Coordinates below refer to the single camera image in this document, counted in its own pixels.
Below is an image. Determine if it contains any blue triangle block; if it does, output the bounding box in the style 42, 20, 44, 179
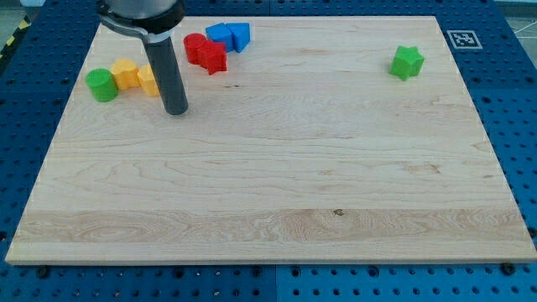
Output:
227, 23, 251, 53

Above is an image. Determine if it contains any yellow hexagon block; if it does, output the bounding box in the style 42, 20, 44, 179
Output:
137, 65, 160, 96

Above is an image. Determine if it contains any green star block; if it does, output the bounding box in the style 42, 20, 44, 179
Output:
388, 45, 425, 81

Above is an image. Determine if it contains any red star block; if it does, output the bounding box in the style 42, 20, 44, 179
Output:
197, 40, 227, 75

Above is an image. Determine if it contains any wooden board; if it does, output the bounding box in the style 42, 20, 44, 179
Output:
6, 16, 536, 265

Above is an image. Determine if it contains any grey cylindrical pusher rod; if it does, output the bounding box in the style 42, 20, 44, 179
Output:
143, 37, 188, 116

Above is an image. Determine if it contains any blue cube block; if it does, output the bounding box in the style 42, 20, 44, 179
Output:
206, 23, 234, 52

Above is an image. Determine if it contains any white fiducial marker tag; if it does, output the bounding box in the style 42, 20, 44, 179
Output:
446, 29, 482, 49

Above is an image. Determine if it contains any green cylinder block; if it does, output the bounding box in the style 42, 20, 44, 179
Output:
86, 68, 118, 102

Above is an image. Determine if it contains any red cylinder block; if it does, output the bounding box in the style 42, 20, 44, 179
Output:
183, 33, 206, 65

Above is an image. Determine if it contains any yellow heart block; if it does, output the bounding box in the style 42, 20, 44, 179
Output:
110, 59, 140, 91

